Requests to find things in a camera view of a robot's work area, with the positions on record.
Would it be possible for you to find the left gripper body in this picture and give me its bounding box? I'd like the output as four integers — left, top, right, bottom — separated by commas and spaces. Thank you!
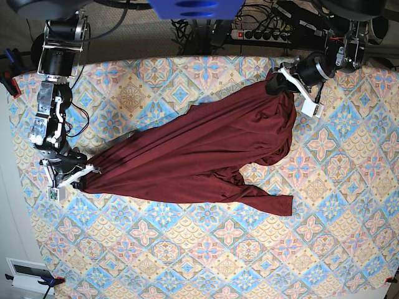
290, 52, 335, 87

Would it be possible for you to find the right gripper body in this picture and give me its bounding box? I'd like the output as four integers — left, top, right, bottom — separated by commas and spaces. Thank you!
43, 149, 87, 187

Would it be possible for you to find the dark red t-shirt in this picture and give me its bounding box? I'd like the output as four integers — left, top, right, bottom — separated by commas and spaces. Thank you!
81, 81, 297, 216

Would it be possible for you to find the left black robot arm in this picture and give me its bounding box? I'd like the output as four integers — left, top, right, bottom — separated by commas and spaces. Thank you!
266, 21, 368, 95

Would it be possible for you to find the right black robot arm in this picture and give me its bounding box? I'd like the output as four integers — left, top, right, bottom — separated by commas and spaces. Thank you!
29, 9, 93, 189

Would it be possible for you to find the black orange table clamp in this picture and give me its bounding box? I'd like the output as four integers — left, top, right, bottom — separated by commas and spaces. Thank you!
0, 72, 21, 98

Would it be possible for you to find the patterned tablecloth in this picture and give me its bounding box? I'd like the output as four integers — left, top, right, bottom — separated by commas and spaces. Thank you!
7, 67, 398, 298

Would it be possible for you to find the blue black bar clamp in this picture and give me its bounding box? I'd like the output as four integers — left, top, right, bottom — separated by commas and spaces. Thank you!
5, 274, 65, 295

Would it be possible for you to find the blue clamp upper left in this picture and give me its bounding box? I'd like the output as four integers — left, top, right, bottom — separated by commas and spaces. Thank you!
4, 48, 19, 66

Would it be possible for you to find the orange corner clamp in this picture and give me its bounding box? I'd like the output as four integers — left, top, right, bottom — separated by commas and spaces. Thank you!
385, 277, 398, 283

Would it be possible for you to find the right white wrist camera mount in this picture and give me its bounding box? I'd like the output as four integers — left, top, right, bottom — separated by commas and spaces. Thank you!
39, 159, 101, 202

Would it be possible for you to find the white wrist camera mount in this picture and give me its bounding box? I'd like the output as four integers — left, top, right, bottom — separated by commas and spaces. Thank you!
271, 62, 324, 118
39, 159, 101, 202

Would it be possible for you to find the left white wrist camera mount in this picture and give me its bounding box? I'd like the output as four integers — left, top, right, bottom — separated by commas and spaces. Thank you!
271, 62, 324, 118

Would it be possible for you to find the white power strip red switch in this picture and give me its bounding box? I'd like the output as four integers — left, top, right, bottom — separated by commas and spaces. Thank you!
230, 29, 291, 44

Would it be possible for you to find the white wall socket box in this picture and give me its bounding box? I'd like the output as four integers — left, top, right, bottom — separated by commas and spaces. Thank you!
6, 257, 52, 294

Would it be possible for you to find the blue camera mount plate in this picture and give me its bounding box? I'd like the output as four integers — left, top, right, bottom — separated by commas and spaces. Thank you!
148, 0, 245, 21

